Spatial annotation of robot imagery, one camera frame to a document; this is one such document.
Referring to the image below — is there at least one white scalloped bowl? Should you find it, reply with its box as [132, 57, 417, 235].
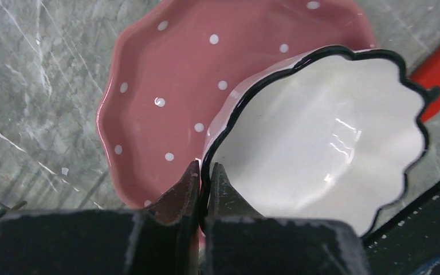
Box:
[201, 45, 433, 237]

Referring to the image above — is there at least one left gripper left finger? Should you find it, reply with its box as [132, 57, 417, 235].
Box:
[0, 161, 200, 274]

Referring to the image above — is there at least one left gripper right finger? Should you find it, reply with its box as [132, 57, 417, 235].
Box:
[203, 163, 371, 274]

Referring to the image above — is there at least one pink polka dot plate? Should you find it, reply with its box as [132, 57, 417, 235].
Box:
[96, 0, 377, 209]

